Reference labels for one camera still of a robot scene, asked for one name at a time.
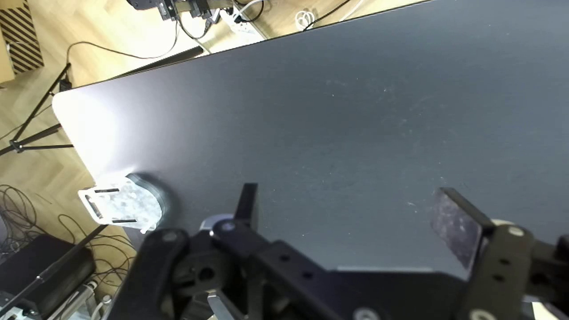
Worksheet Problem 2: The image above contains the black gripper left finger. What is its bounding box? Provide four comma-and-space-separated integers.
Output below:
235, 183, 258, 226

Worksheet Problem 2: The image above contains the black equipment box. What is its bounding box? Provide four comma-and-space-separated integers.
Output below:
0, 233, 98, 320

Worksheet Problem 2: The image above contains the black tripod stand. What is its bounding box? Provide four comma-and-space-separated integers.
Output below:
0, 60, 75, 156

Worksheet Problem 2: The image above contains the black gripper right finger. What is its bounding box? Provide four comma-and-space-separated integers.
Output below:
431, 186, 495, 274

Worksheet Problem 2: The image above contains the white power strip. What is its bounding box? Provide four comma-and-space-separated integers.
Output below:
221, 10, 267, 42

